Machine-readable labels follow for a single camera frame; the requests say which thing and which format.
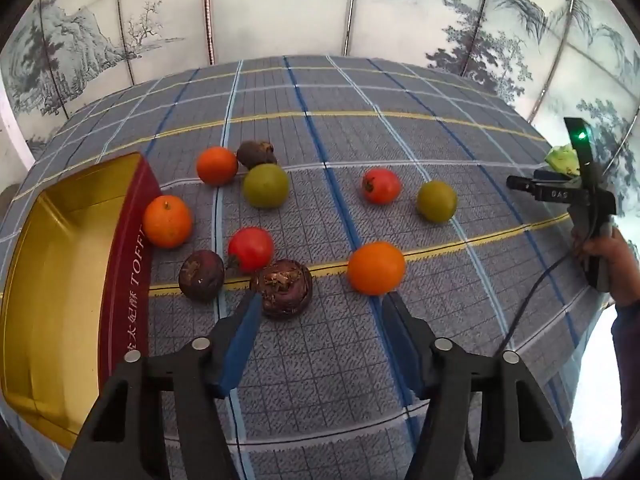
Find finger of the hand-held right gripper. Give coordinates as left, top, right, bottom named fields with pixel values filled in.
left=506, top=175, right=586, bottom=204
left=533, top=168, right=582, bottom=184

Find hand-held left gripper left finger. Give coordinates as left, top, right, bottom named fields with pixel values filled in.
left=60, top=290, right=263, bottom=480

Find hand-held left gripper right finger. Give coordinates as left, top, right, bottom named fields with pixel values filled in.
left=381, top=290, right=583, bottom=480

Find dark purple mangosteen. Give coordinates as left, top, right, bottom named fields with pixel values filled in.
left=178, top=249, right=226, bottom=304
left=236, top=140, right=278, bottom=171
left=249, top=259, right=314, bottom=320

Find orange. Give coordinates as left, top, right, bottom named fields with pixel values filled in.
left=196, top=146, right=239, bottom=187
left=142, top=195, right=194, bottom=250
left=347, top=241, right=407, bottom=296

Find red persimmon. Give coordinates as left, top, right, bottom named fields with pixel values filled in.
left=227, top=226, right=275, bottom=273
left=362, top=168, right=402, bottom=205

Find green round fruit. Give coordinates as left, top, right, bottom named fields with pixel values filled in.
left=417, top=180, right=459, bottom=224
left=243, top=163, right=290, bottom=210

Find red and gold tin box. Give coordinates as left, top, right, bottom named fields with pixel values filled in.
left=0, top=152, right=163, bottom=451

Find person's right forearm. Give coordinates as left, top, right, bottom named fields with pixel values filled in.
left=611, top=304, right=640, bottom=453

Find person's right hand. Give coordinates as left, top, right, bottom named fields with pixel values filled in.
left=572, top=225, right=640, bottom=307

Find green plastic bag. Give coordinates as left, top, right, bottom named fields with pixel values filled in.
left=545, top=144, right=581, bottom=175

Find blue plaid tablecloth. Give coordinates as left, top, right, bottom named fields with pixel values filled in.
left=0, top=54, right=613, bottom=480

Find landscape painted folding screen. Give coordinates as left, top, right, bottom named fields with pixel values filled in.
left=0, top=0, right=640, bottom=221

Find black cable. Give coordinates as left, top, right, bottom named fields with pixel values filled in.
left=462, top=247, right=576, bottom=480

